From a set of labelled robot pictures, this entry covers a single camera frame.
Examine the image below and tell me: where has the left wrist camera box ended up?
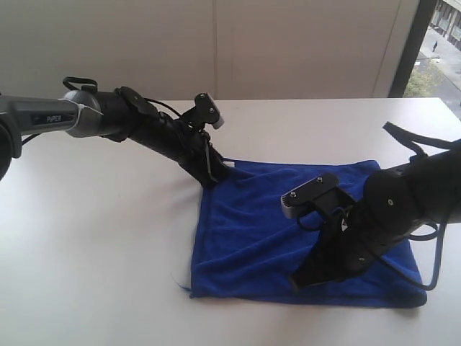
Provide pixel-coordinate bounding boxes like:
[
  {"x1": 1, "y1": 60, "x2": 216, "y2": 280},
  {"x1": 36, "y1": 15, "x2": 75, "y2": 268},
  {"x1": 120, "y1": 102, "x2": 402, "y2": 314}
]
[{"x1": 180, "y1": 93, "x2": 225, "y2": 130}]

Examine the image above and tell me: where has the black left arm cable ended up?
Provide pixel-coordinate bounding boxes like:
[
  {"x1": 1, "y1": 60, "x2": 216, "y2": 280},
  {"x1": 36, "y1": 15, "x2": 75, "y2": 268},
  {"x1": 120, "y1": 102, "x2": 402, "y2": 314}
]
[{"x1": 61, "y1": 75, "x2": 99, "y2": 94}]

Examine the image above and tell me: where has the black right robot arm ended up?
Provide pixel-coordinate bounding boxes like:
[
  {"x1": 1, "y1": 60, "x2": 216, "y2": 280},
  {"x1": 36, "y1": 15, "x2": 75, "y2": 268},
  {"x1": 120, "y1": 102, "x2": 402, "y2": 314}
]
[{"x1": 280, "y1": 122, "x2": 460, "y2": 291}]

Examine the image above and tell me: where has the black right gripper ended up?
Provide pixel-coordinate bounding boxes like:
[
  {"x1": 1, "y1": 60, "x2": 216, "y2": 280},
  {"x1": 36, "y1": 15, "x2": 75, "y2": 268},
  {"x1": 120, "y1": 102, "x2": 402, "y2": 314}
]
[{"x1": 289, "y1": 212, "x2": 400, "y2": 290}]

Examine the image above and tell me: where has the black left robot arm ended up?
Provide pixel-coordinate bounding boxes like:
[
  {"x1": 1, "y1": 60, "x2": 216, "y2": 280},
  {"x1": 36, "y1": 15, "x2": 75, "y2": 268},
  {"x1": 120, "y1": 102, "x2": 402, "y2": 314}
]
[{"x1": 1, "y1": 76, "x2": 229, "y2": 188}]

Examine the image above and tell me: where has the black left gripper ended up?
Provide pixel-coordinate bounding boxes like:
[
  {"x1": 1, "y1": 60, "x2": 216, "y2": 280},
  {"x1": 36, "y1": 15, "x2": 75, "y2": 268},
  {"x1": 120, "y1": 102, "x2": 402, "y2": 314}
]
[{"x1": 158, "y1": 115, "x2": 230, "y2": 187}]

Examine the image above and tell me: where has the dark window frame post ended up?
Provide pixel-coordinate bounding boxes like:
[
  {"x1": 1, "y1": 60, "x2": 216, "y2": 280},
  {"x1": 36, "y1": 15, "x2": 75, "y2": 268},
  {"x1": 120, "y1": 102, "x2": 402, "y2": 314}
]
[{"x1": 388, "y1": 0, "x2": 437, "y2": 98}]

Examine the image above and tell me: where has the blue towel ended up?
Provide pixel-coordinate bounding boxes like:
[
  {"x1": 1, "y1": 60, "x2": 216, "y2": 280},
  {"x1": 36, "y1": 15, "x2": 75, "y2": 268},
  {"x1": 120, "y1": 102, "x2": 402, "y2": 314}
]
[{"x1": 189, "y1": 159, "x2": 427, "y2": 309}]

